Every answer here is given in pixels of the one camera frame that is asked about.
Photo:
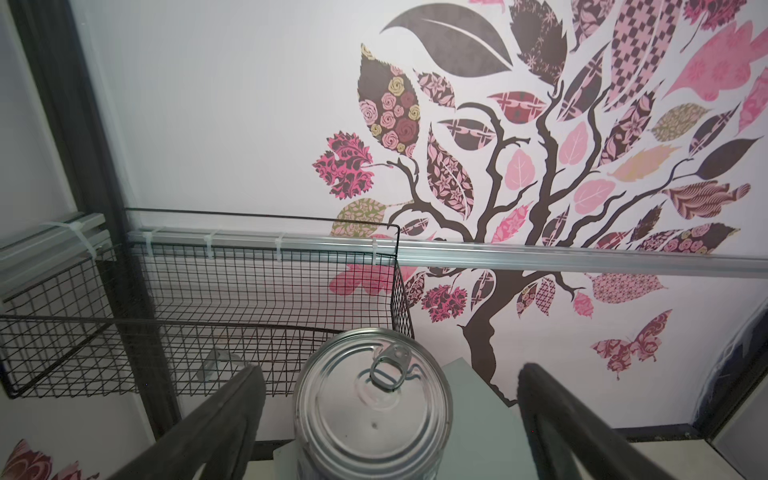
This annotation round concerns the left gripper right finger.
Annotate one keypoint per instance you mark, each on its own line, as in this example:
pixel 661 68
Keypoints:
pixel 566 437

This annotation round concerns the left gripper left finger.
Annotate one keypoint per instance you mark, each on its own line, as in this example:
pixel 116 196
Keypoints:
pixel 214 442

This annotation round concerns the large blue labelled can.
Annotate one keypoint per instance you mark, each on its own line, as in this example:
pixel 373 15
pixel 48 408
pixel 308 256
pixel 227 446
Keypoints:
pixel 371 404

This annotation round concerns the grey metal cabinet box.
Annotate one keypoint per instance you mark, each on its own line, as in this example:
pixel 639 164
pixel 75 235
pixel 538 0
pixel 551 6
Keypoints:
pixel 487 439

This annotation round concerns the black wire basket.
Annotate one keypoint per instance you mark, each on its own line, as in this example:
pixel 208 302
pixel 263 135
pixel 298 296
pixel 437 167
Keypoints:
pixel 182 320

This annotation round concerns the horizontal aluminium rail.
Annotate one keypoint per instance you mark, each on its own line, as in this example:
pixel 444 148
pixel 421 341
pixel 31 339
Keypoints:
pixel 466 255

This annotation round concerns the diagonal aluminium rail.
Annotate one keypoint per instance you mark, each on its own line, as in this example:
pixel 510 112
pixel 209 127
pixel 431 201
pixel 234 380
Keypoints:
pixel 31 255

